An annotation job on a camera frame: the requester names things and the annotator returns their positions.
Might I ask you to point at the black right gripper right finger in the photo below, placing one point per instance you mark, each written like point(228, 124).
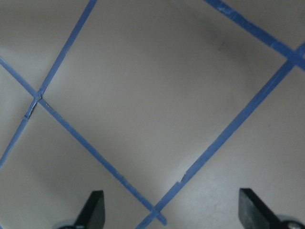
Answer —
point(254, 213)

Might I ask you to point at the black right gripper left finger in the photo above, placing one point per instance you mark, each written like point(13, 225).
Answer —
point(92, 215)

